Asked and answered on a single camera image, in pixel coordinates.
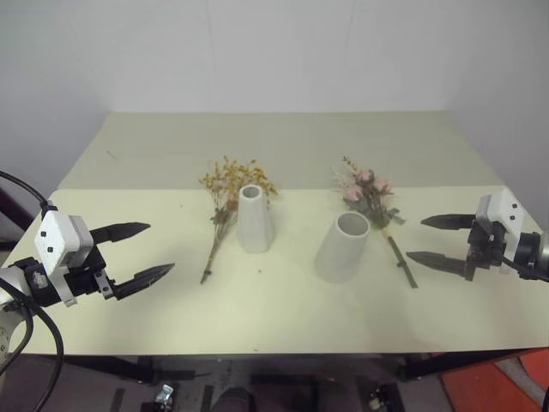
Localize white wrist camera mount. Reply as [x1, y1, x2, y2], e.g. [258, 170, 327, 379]
[474, 186, 531, 276]
[33, 207, 94, 308]

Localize wide white cone vase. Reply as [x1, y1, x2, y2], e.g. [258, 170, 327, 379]
[313, 210, 371, 285]

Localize pink rose flower bunch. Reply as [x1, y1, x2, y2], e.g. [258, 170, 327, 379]
[332, 155, 419, 290]

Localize red box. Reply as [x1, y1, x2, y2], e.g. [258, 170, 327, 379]
[440, 347, 549, 412]

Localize yellow dried flower bunch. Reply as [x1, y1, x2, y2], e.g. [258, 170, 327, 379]
[198, 157, 281, 286]

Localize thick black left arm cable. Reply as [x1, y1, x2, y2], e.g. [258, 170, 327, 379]
[0, 277, 66, 412]

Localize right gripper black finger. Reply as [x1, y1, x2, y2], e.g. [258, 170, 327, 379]
[420, 213, 477, 231]
[405, 250, 470, 276]

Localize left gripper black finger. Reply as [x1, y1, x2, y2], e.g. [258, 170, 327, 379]
[88, 221, 153, 248]
[113, 263, 177, 302]

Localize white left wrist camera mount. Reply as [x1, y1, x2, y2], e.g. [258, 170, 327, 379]
[33, 207, 94, 308]

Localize narrow white tapered vase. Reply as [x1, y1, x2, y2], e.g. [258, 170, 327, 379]
[236, 184, 276, 254]

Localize metal caster wheel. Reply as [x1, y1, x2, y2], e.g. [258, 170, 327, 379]
[153, 383, 176, 408]

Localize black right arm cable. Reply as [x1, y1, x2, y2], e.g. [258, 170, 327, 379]
[502, 256, 549, 284]

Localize black metal table frame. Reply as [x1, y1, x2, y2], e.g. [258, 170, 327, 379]
[55, 348, 549, 384]

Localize thin black left wrist cable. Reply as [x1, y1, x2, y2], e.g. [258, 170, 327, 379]
[0, 170, 59, 212]

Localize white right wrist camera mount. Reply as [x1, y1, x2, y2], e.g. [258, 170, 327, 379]
[474, 186, 531, 276]

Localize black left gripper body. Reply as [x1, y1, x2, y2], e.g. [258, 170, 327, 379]
[63, 247, 118, 300]

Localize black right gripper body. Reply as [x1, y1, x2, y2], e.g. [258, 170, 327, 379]
[464, 219, 508, 282]

